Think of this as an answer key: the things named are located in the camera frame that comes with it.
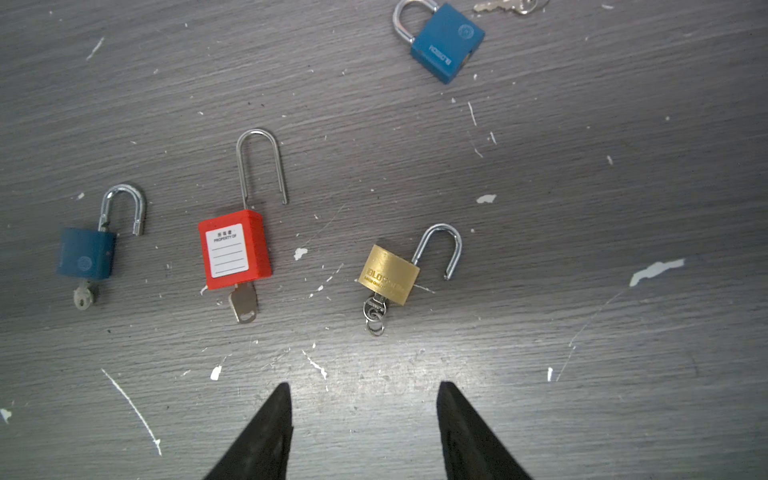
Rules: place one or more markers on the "small dark blue padlock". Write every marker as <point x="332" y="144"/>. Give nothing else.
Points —
<point x="88" y="254"/>

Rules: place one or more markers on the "brass padlock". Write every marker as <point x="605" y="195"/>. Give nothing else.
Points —
<point x="391" y="278"/>

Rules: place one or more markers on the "red safety padlock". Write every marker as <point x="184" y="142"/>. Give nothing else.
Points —
<point x="234" y="247"/>

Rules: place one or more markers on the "silver loose key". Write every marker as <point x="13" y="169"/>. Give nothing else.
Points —
<point x="518" y="7"/>

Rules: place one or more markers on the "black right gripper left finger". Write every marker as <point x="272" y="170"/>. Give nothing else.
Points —
<point x="261" y="451"/>

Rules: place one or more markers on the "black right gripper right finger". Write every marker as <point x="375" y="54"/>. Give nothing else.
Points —
<point x="471" y="450"/>

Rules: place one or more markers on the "blue padlock with key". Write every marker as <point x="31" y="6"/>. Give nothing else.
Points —
<point x="445" y="43"/>

